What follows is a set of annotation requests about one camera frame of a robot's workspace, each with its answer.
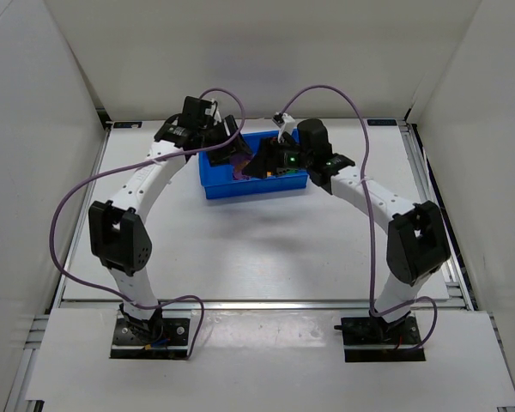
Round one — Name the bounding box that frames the purple round lego piece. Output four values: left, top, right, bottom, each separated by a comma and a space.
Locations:
231, 156, 251, 180

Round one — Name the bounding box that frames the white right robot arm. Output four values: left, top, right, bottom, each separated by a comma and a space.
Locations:
242, 118, 451, 324

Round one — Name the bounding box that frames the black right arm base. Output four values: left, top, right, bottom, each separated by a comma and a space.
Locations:
334, 314, 426, 363

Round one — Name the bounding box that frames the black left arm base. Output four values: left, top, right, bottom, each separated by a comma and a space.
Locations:
109, 311, 192, 361

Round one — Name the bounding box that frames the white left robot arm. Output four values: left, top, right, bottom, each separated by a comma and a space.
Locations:
88, 96, 249, 330

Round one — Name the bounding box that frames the blue plastic sorting tray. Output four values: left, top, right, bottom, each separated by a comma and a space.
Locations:
198, 152, 308, 200

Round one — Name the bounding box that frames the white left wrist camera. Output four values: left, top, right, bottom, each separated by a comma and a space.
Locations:
209, 99, 221, 125

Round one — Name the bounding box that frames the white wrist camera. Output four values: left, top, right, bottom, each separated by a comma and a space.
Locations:
209, 99, 221, 125
272, 112, 296, 144

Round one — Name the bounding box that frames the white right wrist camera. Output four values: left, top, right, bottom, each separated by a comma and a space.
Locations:
272, 112, 296, 144

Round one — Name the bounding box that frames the aluminium frame rail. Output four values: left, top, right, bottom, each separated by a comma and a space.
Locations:
48, 294, 472, 312

